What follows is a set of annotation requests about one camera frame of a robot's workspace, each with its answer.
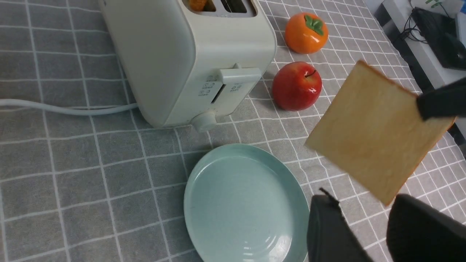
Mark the light green plate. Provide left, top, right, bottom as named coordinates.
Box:
left=183, top=144, right=309, bottom=262

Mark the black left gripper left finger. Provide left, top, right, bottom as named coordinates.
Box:
left=307, top=188, right=372, bottom=262

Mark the white toaster power cable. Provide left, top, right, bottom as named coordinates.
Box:
left=0, top=99, right=139, bottom=116

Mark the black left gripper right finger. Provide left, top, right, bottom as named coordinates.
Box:
left=386, top=194, right=466, bottom=262

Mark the white two-slot toaster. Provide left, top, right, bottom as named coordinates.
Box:
left=98, top=0, right=277, bottom=132

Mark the grey checked tablecloth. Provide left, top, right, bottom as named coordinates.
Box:
left=0, top=0, right=466, bottom=262

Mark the orange persimmon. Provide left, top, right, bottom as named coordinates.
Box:
left=284, top=13, right=329, bottom=54

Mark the red apple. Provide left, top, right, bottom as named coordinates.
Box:
left=272, top=61, right=323, bottom=111

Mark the white side table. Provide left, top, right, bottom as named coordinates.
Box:
left=375, top=0, right=466, bottom=146

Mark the black device on side table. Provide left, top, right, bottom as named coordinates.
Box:
left=411, top=7, right=466, bottom=71

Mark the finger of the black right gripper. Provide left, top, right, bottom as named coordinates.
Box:
left=416, top=78, right=466, bottom=121

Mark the toasted bread slice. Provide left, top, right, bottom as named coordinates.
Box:
left=305, top=60, right=456, bottom=206
left=188, top=0, right=208, bottom=12

